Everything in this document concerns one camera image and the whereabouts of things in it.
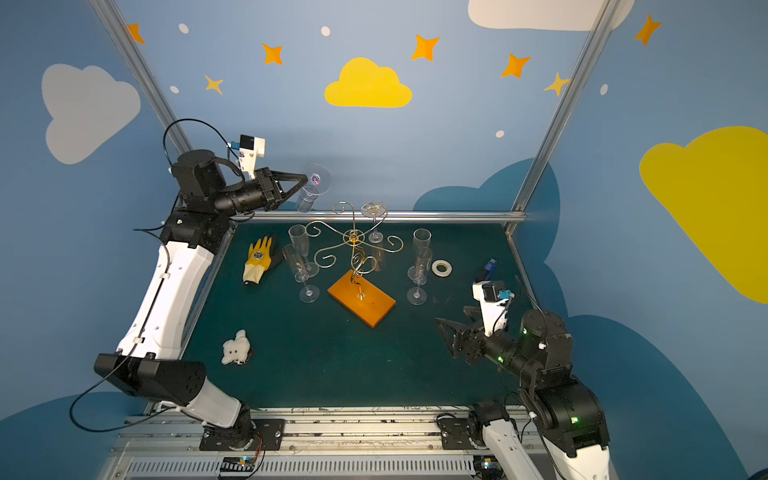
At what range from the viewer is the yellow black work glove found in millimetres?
1042

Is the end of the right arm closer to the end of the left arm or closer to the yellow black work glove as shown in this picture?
the end of the left arm

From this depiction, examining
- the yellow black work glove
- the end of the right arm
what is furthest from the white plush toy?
the end of the right arm

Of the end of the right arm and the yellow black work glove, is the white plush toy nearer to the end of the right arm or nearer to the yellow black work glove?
the yellow black work glove

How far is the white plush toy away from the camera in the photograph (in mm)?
862

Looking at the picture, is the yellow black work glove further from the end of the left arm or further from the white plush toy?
the end of the left arm

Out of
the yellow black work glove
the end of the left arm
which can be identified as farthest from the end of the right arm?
the yellow black work glove

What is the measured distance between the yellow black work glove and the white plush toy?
23 cm
